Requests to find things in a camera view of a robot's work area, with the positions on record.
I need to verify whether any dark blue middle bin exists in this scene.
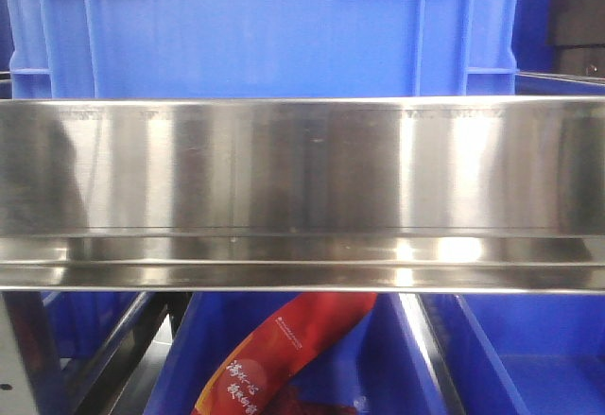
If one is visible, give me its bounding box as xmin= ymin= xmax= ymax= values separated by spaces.
xmin=145 ymin=292 xmax=448 ymax=414

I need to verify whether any dark blue bin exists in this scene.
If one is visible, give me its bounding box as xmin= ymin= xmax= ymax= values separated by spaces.
xmin=422 ymin=294 xmax=604 ymax=414
xmin=145 ymin=292 xmax=448 ymax=414

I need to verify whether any dark blue right bin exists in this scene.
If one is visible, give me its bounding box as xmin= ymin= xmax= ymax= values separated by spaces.
xmin=422 ymin=294 xmax=604 ymax=414

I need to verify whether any red snack package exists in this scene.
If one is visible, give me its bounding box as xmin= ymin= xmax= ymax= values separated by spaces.
xmin=191 ymin=292 xmax=377 ymax=414

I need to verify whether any steel divider bar right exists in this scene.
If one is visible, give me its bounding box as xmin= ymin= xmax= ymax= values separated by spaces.
xmin=398 ymin=293 xmax=466 ymax=414

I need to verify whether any steel divider bar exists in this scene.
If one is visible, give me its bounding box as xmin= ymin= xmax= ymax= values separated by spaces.
xmin=398 ymin=293 xmax=466 ymax=414
xmin=64 ymin=292 xmax=167 ymax=414

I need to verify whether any steel divider bar left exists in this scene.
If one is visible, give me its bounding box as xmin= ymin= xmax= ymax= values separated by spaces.
xmin=64 ymin=292 xmax=167 ymax=414

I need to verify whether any large light blue crate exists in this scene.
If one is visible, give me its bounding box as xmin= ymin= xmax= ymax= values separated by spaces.
xmin=7 ymin=0 xmax=517 ymax=98

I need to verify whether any white perforated shelf upright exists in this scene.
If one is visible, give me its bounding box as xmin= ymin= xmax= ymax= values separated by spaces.
xmin=1 ymin=297 xmax=38 ymax=415

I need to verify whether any stainless steel shelf rail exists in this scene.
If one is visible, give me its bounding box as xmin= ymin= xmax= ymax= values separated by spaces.
xmin=1 ymin=96 xmax=604 ymax=293

